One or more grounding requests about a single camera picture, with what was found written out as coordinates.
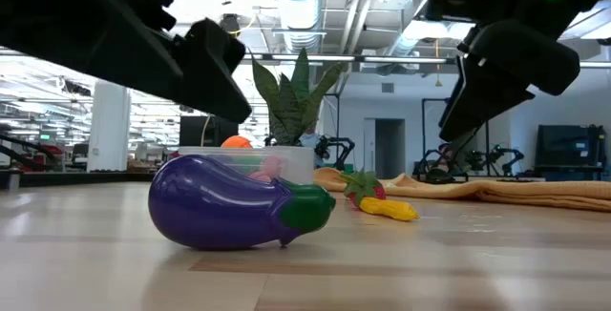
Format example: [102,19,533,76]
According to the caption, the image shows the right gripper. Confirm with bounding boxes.
[437,17,582,143]

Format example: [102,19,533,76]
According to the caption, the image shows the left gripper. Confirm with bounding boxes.
[169,16,253,124]

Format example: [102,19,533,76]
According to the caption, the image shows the orange toy fruit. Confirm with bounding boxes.
[221,135,254,150]

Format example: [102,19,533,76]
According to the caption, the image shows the clear plastic tupperware container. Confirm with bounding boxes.
[178,145,291,186]

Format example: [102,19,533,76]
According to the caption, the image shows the green toy fruit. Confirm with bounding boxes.
[231,155,263,175]

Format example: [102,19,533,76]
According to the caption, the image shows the pink toy raspberry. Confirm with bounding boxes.
[260,156,284,182]

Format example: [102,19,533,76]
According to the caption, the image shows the purple toy eggplant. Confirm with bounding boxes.
[147,154,338,251]

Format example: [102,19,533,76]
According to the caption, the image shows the yellow toy corn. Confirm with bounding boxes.
[358,196,421,222]

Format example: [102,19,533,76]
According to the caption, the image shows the leafy toy strawberry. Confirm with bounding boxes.
[339,169,387,207]

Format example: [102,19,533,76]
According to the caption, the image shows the black background monitor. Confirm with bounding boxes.
[179,114,240,148]

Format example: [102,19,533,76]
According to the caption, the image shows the green snake plant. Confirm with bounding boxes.
[250,47,346,148]

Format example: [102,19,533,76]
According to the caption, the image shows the background black robot arms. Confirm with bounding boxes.
[412,142,526,184]

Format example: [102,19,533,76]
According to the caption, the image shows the black cabinet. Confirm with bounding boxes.
[535,123,608,182]

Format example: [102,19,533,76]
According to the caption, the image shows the white plant pot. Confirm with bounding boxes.
[284,145,316,186]

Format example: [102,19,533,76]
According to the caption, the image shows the overhead light bar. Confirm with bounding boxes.
[0,47,611,70]

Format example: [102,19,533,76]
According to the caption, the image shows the white building column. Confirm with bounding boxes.
[87,79,133,173]

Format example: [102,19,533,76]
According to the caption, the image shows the yellow folded cloth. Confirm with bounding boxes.
[313,166,611,214]

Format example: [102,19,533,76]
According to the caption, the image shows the silver air duct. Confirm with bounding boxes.
[272,0,327,55]
[381,0,433,59]

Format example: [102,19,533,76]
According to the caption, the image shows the black table frame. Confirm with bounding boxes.
[0,170,182,191]

